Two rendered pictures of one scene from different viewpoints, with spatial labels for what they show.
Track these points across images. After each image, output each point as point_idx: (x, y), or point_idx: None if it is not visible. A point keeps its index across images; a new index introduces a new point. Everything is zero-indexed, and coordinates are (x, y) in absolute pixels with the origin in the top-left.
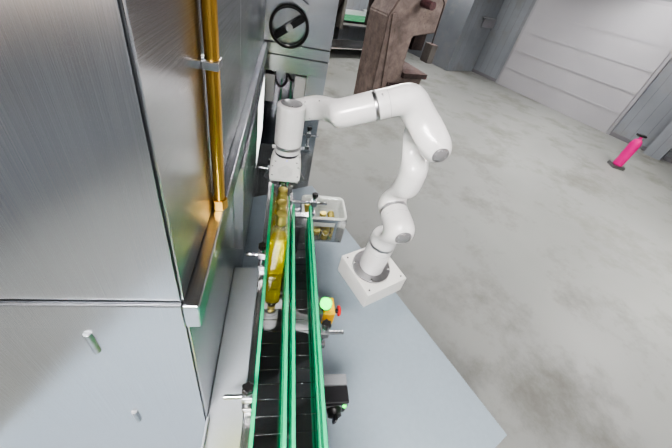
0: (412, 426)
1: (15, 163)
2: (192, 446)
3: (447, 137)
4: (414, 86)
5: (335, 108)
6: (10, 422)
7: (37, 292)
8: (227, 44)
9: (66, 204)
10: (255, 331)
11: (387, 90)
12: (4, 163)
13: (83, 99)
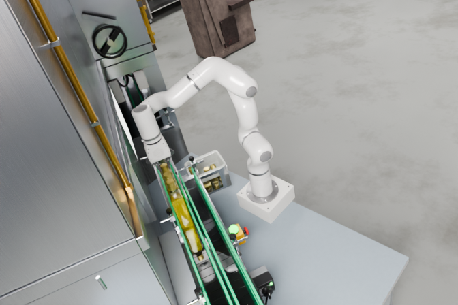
0: (337, 284)
1: (55, 198)
2: None
3: (248, 79)
4: (210, 59)
5: (168, 98)
6: None
7: (71, 259)
8: (90, 101)
9: (75, 207)
10: (191, 267)
11: (195, 70)
12: (51, 200)
13: (72, 164)
